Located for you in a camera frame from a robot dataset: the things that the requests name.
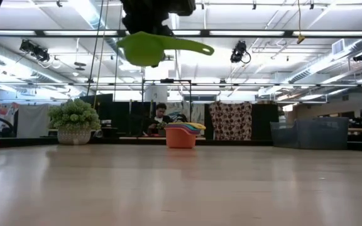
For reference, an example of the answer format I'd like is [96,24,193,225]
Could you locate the green plant in white pot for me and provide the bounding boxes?
[47,99,102,146]

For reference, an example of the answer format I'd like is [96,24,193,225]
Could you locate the green measuring cup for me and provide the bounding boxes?
[116,31,215,68]

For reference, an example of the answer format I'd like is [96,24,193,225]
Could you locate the person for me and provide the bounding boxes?
[147,102,173,136]

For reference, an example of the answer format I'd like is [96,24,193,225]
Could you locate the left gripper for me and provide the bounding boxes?
[119,0,197,37]

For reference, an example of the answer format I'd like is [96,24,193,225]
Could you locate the yellow hanging cable plug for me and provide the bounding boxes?
[296,0,306,45]

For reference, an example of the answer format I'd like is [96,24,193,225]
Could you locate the grey plastic basket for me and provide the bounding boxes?
[269,116,349,150]

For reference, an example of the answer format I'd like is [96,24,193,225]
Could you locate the black ceiling-mounted camera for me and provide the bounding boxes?
[230,40,252,65]

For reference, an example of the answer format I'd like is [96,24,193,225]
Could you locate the brown dotted curtain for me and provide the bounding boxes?
[208,100,253,141]

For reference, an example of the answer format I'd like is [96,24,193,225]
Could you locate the teal measuring cup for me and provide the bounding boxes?
[168,123,201,132]

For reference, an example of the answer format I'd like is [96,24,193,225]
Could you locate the grey cloth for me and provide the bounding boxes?
[16,104,51,138]

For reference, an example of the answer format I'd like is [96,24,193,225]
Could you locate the black partition panel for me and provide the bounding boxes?
[80,93,156,136]
[251,103,279,141]

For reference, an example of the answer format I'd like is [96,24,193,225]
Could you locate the black overhead crossbar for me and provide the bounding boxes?
[0,29,362,39]

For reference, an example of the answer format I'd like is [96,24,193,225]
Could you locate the black stand frame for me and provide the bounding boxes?
[141,78,193,136]

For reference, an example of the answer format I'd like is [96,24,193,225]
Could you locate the blue measuring cup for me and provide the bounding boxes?
[166,124,201,136]

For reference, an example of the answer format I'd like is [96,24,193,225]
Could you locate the floral cloth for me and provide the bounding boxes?
[0,102,21,136]
[165,102,206,136]

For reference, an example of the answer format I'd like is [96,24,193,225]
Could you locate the orange measuring cup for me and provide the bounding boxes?
[165,126,197,149]

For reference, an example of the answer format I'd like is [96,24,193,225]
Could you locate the black ceiling spotlights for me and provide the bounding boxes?
[19,39,52,63]

